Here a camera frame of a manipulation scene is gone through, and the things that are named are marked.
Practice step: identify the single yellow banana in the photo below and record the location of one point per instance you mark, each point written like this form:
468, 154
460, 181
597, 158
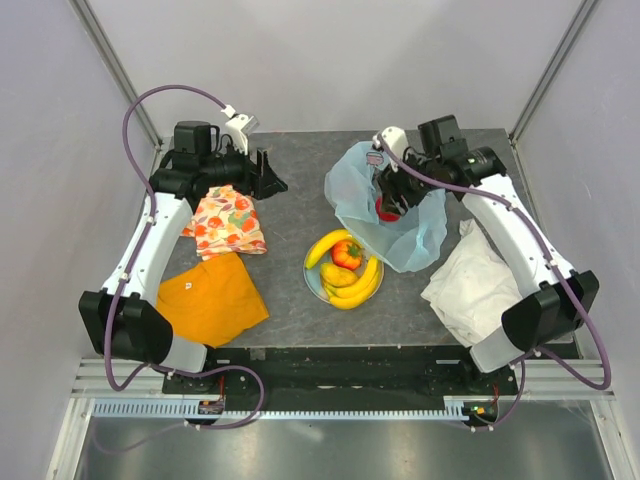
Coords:
323, 245

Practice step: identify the slotted cable duct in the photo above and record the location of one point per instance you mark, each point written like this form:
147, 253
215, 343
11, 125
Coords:
194, 409

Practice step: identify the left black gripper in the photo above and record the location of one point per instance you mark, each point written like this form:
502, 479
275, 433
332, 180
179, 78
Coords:
250, 174

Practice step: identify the yellow orange cloth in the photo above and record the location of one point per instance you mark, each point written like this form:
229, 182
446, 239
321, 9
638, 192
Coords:
212, 303

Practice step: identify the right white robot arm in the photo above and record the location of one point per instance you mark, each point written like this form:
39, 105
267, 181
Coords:
555, 296

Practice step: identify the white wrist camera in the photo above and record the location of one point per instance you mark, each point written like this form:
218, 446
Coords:
239, 126
393, 140

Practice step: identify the blue and cream plate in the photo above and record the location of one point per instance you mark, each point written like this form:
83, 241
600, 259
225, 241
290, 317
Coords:
315, 283

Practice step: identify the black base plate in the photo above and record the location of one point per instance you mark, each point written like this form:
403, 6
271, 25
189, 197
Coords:
432, 371

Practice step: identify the yellow banana bunch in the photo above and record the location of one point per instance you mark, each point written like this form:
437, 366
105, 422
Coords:
350, 297

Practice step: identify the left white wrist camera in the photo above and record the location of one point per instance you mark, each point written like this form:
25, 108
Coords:
239, 126

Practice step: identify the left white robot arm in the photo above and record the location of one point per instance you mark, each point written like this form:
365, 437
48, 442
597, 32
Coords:
121, 318

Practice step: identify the floral orange cloth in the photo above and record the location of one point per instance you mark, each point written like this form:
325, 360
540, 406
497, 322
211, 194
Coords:
225, 221

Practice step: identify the light blue plastic bag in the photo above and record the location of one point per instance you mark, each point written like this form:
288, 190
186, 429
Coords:
409, 244

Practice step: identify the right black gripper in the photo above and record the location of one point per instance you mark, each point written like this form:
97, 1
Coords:
393, 181

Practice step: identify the red apple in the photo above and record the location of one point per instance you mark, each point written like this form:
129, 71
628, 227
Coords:
383, 214

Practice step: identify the white cloth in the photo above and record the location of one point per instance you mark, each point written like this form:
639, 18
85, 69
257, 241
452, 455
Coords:
472, 289

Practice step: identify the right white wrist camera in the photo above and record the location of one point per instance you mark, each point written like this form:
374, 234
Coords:
393, 140

